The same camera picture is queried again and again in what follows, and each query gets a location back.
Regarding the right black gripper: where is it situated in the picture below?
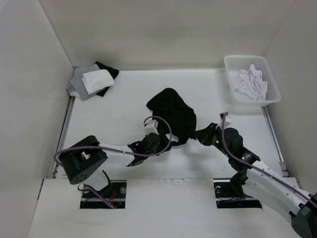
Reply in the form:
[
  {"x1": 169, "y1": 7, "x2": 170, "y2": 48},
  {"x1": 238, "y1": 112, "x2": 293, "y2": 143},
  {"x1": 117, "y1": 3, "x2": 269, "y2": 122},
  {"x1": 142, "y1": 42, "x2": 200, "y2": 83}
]
[{"x1": 192, "y1": 122, "x2": 232, "y2": 158}]

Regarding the black tank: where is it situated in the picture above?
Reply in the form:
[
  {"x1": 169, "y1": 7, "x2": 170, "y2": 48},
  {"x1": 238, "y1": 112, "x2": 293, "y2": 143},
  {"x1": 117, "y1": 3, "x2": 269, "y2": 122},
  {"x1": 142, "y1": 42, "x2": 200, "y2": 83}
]
[
  {"x1": 95, "y1": 61, "x2": 119, "y2": 97},
  {"x1": 147, "y1": 88, "x2": 211, "y2": 147}
]

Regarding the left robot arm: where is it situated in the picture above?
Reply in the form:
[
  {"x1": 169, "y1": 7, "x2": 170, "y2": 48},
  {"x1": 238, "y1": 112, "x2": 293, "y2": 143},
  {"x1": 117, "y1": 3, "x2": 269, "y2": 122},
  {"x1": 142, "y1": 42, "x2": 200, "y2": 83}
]
[{"x1": 58, "y1": 133, "x2": 178, "y2": 198}]

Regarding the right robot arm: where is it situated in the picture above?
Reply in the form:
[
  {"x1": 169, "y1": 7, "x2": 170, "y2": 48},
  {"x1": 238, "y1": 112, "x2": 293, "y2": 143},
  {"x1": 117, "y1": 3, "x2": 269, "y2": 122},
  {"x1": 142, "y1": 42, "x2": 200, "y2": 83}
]
[{"x1": 195, "y1": 123, "x2": 317, "y2": 238}]

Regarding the white tank top in basket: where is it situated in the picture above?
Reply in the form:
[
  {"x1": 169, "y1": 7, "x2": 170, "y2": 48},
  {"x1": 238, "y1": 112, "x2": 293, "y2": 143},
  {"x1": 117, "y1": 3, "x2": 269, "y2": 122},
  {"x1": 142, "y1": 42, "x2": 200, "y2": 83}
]
[{"x1": 231, "y1": 64, "x2": 268, "y2": 101}]

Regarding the folded black tank top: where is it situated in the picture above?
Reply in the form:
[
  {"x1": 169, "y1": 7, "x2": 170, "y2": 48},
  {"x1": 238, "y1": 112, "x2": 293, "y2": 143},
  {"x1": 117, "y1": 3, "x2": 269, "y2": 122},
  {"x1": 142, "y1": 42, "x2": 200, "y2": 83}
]
[{"x1": 95, "y1": 61, "x2": 119, "y2": 97}]

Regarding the folded white tank top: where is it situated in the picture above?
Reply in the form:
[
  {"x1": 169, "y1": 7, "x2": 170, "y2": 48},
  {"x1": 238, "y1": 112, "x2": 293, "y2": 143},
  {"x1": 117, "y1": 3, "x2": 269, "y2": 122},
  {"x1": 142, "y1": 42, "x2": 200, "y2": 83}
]
[{"x1": 82, "y1": 69, "x2": 114, "y2": 94}]

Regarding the folded grey tank top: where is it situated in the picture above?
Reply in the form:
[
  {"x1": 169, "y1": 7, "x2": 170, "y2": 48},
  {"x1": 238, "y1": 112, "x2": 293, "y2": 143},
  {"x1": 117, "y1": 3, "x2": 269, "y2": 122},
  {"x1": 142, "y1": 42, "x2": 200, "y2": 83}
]
[{"x1": 66, "y1": 64, "x2": 100, "y2": 101}]

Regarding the white plastic basket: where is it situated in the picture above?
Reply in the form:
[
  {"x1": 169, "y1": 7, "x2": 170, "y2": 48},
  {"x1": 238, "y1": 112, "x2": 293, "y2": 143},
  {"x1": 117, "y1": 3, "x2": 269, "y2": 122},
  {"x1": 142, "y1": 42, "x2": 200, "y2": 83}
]
[{"x1": 224, "y1": 55, "x2": 281, "y2": 107}]

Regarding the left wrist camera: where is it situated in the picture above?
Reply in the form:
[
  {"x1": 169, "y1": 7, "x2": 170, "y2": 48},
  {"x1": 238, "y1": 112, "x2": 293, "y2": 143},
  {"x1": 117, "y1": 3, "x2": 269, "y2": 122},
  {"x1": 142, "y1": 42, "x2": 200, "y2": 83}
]
[{"x1": 144, "y1": 118, "x2": 159, "y2": 135}]

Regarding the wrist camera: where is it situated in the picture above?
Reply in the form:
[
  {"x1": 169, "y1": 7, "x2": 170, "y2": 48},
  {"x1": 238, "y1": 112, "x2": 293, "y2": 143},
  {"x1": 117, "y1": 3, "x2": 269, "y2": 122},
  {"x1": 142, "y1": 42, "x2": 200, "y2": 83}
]
[
  {"x1": 218, "y1": 112, "x2": 231, "y2": 128},
  {"x1": 144, "y1": 118, "x2": 159, "y2": 135}
]

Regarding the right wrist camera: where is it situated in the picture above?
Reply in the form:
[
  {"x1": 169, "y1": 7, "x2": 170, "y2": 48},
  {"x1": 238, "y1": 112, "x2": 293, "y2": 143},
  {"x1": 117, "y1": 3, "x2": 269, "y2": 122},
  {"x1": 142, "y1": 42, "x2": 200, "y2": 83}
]
[{"x1": 218, "y1": 112, "x2": 231, "y2": 128}]

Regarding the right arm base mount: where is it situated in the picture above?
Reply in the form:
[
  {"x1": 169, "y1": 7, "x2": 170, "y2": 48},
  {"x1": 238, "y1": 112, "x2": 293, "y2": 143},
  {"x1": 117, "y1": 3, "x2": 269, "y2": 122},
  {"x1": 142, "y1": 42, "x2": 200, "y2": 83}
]
[{"x1": 213, "y1": 178, "x2": 262, "y2": 209}]

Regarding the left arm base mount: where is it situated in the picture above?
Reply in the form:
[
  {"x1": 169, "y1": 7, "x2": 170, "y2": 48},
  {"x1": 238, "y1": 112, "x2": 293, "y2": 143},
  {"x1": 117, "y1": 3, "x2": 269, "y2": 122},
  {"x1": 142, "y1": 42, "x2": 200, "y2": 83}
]
[{"x1": 77, "y1": 180, "x2": 127, "y2": 209}]

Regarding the right aluminium rail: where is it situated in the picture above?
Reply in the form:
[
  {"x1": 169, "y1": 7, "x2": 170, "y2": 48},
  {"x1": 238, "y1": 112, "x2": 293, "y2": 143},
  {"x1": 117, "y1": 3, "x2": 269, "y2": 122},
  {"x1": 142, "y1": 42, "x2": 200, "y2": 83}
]
[{"x1": 262, "y1": 107, "x2": 289, "y2": 178}]

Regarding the aluminium rail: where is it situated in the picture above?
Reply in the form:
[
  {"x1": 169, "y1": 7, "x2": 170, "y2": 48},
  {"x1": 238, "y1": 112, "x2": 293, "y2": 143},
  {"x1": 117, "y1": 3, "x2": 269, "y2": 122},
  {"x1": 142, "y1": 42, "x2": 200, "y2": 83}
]
[
  {"x1": 48, "y1": 96, "x2": 76, "y2": 179},
  {"x1": 262, "y1": 107, "x2": 289, "y2": 178}
]

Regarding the left aluminium rail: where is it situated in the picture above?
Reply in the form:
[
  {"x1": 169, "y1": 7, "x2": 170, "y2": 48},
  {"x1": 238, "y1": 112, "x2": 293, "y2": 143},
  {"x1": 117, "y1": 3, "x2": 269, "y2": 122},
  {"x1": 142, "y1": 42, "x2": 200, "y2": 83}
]
[{"x1": 48, "y1": 96, "x2": 76, "y2": 179}]

